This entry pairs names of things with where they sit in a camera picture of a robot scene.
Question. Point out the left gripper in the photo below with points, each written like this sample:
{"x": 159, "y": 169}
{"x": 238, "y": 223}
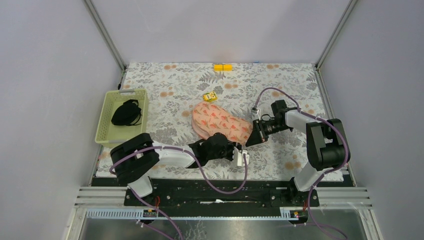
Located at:
{"x": 232, "y": 145}

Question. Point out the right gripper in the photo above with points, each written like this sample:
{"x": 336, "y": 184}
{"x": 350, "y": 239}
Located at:
{"x": 257, "y": 136}

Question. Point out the pink floral mesh laundry bag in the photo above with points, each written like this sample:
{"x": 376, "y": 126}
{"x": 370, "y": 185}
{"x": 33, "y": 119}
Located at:
{"x": 208, "y": 119}

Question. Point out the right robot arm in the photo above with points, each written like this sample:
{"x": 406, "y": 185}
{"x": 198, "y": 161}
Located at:
{"x": 326, "y": 144}

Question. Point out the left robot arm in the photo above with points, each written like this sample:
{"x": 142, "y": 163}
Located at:
{"x": 132, "y": 159}

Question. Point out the black bra in basket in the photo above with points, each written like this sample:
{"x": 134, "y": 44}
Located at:
{"x": 128, "y": 114}

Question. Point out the yellow owl toy block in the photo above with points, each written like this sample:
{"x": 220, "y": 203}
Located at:
{"x": 210, "y": 97}

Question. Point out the yellow block right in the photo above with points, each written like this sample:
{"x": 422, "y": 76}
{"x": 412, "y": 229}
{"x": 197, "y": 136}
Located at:
{"x": 227, "y": 67}

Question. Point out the yellow block left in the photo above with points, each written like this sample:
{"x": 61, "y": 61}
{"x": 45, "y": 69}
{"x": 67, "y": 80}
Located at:
{"x": 218, "y": 67}

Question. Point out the floral tablecloth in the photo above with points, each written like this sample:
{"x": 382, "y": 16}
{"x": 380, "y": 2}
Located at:
{"x": 173, "y": 90}

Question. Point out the pale green plastic basket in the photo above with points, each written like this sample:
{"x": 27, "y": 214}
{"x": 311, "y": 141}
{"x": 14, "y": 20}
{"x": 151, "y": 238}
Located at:
{"x": 110, "y": 135}

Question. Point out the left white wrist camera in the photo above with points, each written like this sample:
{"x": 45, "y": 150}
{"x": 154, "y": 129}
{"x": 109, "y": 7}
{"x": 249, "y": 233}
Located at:
{"x": 241, "y": 157}

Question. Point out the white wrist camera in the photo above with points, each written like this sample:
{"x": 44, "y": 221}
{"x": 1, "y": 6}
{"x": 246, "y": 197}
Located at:
{"x": 255, "y": 113}
{"x": 241, "y": 157}

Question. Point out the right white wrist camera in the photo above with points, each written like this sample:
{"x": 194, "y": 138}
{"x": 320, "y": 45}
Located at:
{"x": 255, "y": 113}

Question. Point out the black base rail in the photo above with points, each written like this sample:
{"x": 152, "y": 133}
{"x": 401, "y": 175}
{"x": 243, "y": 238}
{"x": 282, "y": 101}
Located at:
{"x": 257, "y": 198}

